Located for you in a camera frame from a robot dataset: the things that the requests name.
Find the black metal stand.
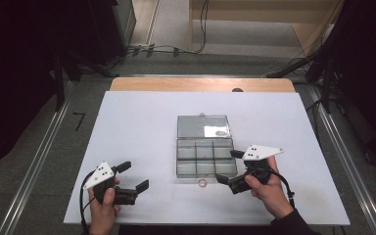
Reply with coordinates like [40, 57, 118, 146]
[263, 48, 341, 115]
[50, 48, 118, 113]

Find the black cabinet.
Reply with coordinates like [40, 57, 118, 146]
[87, 0, 137, 66]

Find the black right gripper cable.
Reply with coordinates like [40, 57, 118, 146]
[268, 170, 297, 210]

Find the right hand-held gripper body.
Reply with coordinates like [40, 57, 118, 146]
[227, 144, 285, 195]

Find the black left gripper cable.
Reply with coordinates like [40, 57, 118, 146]
[79, 170, 96, 235]

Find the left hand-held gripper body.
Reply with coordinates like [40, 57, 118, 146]
[83, 162, 140, 206]

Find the white board sheet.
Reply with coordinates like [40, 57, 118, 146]
[63, 90, 352, 226]

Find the light wooden shelf unit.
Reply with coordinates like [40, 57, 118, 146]
[187, 0, 345, 57]

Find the person's left hand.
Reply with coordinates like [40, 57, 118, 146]
[87, 175, 121, 227]

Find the white power strip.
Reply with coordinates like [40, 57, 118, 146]
[128, 43, 181, 59]

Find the wooden table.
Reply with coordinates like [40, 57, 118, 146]
[110, 76, 297, 93]

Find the black hanging cable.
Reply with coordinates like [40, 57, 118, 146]
[195, 0, 210, 55]

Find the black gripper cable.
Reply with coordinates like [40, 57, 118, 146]
[268, 170, 297, 210]
[79, 170, 96, 235]

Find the metal floor rail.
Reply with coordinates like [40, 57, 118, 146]
[0, 81, 75, 235]
[306, 85, 376, 235]

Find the clear plastic compartment box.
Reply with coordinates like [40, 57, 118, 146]
[175, 113, 239, 179]

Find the person's right hand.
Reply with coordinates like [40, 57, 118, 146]
[244, 156, 296, 220]

